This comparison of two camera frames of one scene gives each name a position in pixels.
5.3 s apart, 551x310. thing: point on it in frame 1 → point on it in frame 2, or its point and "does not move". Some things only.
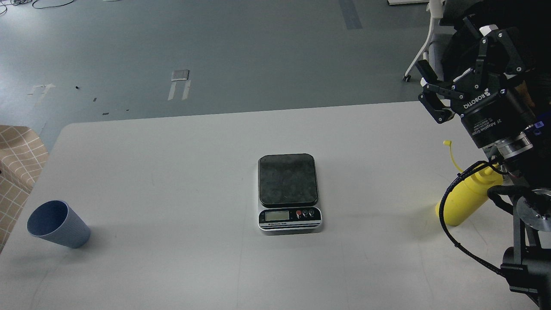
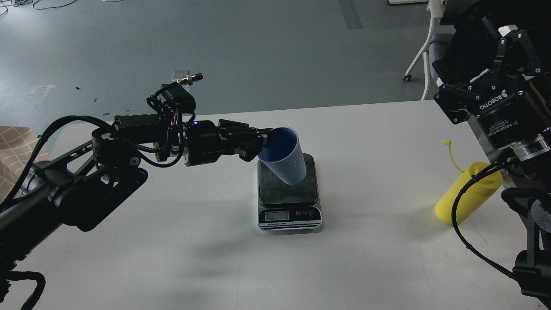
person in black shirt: [526, 23] does not move
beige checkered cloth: [23, 155] does not move
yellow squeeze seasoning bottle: [468, 192] does not move
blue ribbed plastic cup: [54, 220] → [282, 153]
